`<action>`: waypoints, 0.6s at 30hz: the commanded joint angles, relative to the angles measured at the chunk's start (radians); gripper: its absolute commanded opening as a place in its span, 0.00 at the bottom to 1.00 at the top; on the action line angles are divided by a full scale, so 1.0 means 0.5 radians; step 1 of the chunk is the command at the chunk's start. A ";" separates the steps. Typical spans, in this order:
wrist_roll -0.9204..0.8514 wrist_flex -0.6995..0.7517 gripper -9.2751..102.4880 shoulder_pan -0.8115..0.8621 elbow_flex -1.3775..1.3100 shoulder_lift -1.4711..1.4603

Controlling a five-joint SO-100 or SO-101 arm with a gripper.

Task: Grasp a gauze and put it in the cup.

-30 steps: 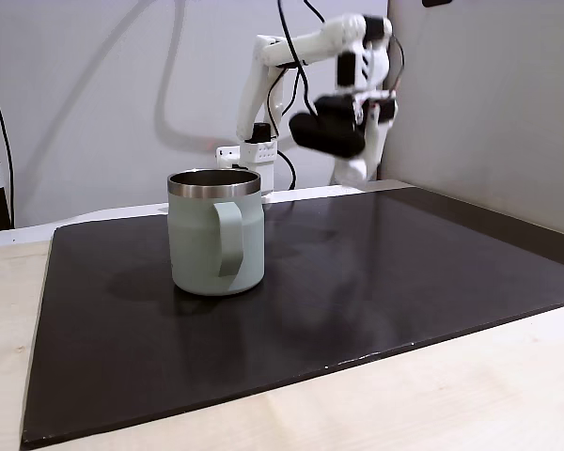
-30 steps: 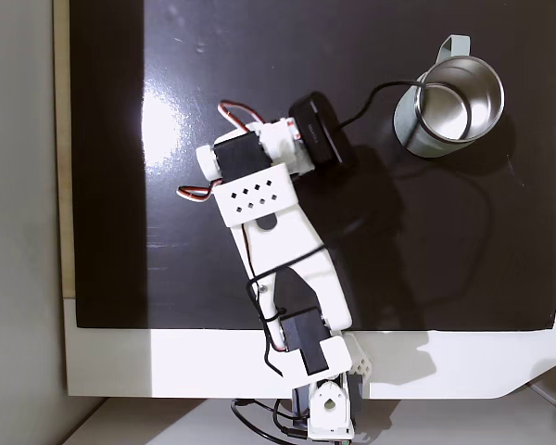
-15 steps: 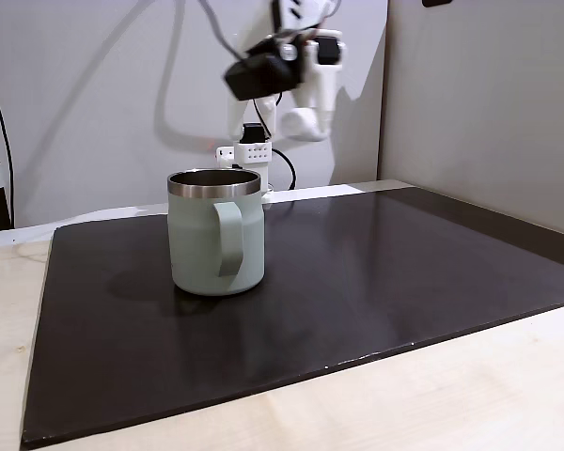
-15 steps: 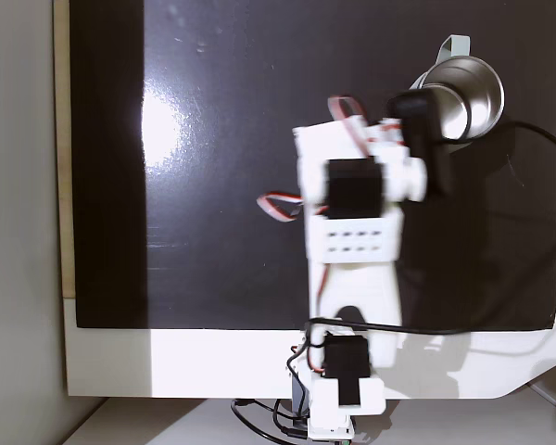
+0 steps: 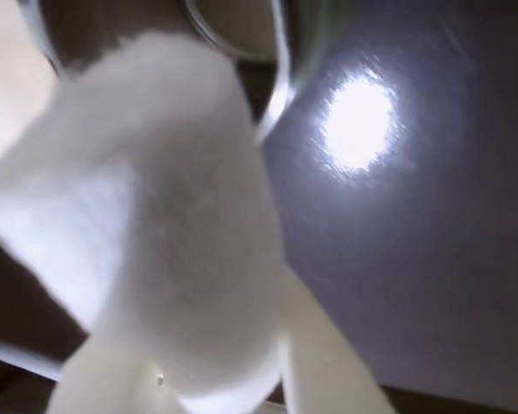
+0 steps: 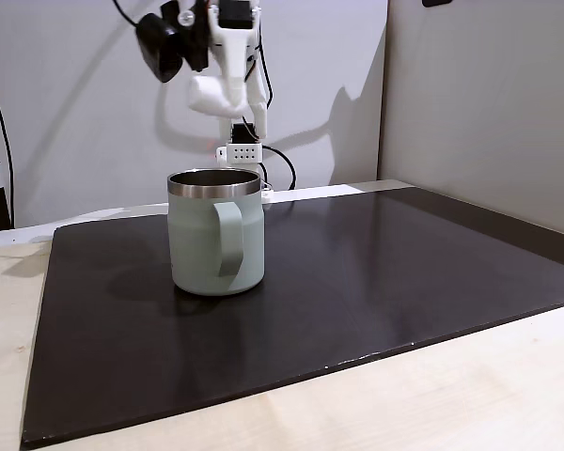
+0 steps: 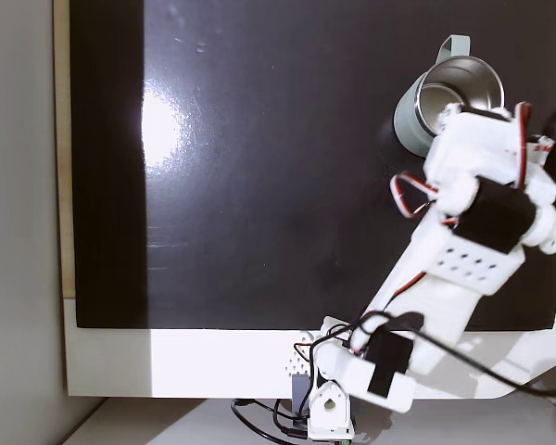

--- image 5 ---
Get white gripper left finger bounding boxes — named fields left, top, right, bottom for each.
left=54, top=338, right=185, bottom=414

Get black table mat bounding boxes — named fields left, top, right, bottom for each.
left=232, top=0, right=518, bottom=414

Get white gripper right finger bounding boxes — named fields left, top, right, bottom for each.
left=278, top=273, right=399, bottom=414

